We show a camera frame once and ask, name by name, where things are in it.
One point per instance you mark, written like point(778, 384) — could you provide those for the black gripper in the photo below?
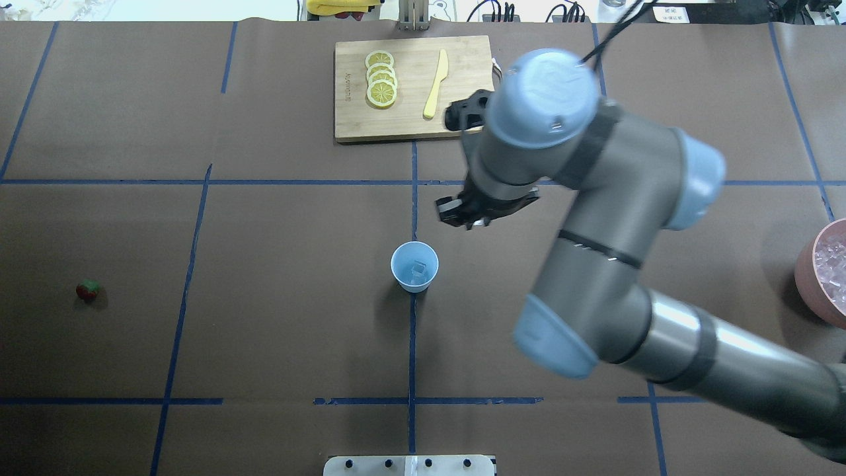
point(487, 207)

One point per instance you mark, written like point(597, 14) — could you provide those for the clear ice cube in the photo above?
point(418, 272)

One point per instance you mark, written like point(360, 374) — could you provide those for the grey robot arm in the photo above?
point(633, 178)

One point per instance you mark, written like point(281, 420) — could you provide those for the light blue cup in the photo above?
point(402, 260)

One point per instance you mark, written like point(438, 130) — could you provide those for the pile of clear ice cubes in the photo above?
point(829, 266)

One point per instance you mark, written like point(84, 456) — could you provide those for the yellow plastic knife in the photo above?
point(440, 75)

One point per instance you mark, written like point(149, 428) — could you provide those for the bamboo cutting board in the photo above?
point(470, 69)

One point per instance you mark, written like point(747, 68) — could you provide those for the lemon slices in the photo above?
point(382, 84)

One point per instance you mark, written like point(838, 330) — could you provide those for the white power strip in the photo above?
point(443, 9)

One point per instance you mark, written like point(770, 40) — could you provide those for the yellow cloth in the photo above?
point(325, 8)

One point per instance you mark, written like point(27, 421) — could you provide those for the red strawberry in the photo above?
point(87, 290)

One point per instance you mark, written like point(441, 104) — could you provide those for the pink bowl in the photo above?
point(807, 284)

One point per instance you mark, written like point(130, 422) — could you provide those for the crumpled clear plastic bag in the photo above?
point(52, 10)

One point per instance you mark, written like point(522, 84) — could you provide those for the aluminium frame post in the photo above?
point(413, 15)

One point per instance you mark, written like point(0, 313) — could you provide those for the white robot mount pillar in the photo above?
point(455, 464)

